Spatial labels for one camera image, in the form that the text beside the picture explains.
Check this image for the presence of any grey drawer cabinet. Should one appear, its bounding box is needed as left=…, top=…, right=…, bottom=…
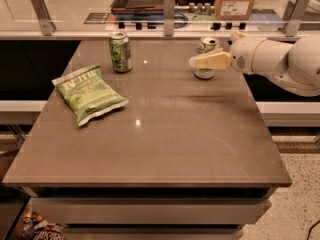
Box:
left=29, top=197, right=271, bottom=240

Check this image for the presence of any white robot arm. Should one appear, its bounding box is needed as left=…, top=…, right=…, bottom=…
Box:
left=189, top=31, right=320, bottom=97

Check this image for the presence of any middle metal railing bracket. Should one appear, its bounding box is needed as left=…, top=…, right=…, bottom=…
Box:
left=163, top=0, right=175, bottom=36

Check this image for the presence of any cardboard box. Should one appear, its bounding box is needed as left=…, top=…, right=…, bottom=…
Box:
left=214, top=0, right=255, bottom=20

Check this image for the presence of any white 7up can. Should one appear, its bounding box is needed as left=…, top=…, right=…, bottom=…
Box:
left=194, top=36, right=219, bottom=80

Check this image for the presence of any green soda can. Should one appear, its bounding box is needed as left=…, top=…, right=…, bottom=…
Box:
left=109, top=31, right=133, bottom=73

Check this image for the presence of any left metal railing bracket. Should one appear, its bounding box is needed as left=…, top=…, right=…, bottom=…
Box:
left=30, top=0, right=56, bottom=36

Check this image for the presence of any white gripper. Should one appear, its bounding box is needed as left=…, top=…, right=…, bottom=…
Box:
left=189, top=30, right=266, bottom=75

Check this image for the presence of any black cable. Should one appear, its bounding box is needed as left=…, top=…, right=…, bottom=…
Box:
left=306, top=219, right=320, bottom=240

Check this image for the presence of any colourful snack bag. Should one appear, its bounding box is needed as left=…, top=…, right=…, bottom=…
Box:
left=8, top=206, right=67, bottom=240

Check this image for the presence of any right metal railing bracket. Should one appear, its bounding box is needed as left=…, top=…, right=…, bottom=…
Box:
left=283, top=0, right=311, bottom=37

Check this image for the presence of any metal railing bracket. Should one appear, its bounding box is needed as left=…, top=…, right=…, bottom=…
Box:
left=30, top=0, right=56, bottom=36
left=163, top=0, right=175, bottom=36
left=283, top=0, right=311, bottom=37

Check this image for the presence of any green chip bag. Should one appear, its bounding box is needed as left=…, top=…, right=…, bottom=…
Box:
left=52, top=64, right=129, bottom=126

